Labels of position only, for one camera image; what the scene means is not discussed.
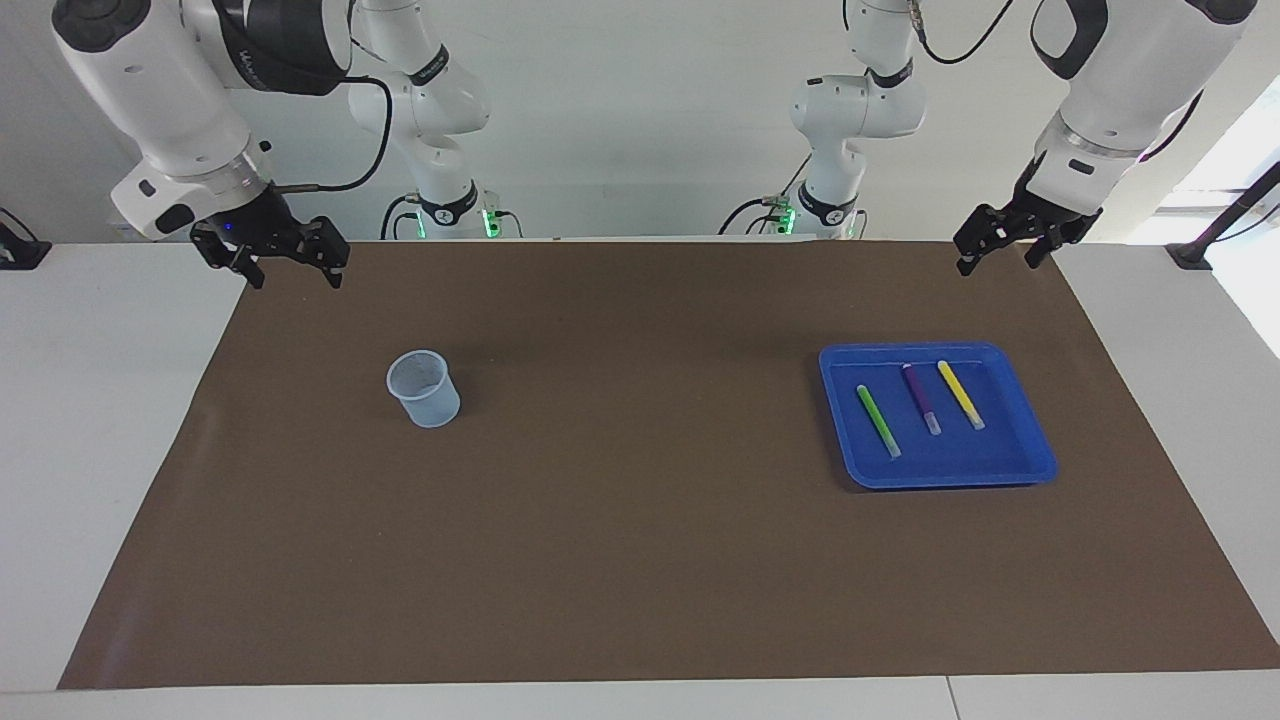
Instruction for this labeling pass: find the purple pen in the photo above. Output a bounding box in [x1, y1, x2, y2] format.
[902, 363, 942, 436]

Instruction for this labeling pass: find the green pen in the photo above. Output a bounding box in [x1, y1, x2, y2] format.
[856, 384, 902, 460]

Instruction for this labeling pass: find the black right base cable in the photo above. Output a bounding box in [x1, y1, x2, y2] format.
[380, 195, 421, 241]

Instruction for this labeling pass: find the black stand with pole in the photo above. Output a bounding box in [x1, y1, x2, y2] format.
[1165, 160, 1280, 273]

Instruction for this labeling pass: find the brown table mat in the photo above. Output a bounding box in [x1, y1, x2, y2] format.
[57, 240, 1280, 691]

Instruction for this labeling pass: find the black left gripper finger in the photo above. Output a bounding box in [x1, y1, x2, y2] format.
[953, 205, 1021, 277]
[1025, 225, 1077, 269]

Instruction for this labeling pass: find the black table clamp mount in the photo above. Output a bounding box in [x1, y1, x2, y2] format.
[0, 208, 53, 271]

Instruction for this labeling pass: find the blue plastic tray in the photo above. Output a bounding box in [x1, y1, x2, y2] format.
[818, 342, 1059, 491]

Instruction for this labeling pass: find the black left base cable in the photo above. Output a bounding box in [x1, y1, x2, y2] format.
[718, 150, 813, 237]

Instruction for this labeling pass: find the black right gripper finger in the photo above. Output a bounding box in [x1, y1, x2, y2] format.
[300, 215, 352, 291]
[189, 224, 267, 291]

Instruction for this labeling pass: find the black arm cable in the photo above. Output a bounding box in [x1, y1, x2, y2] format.
[270, 40, 393, 193]
[910, 0, 1016, 67]

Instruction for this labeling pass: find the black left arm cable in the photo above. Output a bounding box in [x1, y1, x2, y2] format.
[910, 0, 1016, 67]

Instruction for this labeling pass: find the yellow pen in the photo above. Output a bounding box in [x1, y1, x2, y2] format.
[937, 360, 986, 431]

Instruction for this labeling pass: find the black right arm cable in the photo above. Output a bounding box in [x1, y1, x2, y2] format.
[270, 40, 393, 193]

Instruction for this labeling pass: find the translucent plastic cup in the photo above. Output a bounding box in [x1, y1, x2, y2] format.
[386, 349, 462, 429]

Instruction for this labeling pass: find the black base cable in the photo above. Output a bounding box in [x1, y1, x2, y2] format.
[718, 150, 813, 237]
[380, 195, 421, 241]

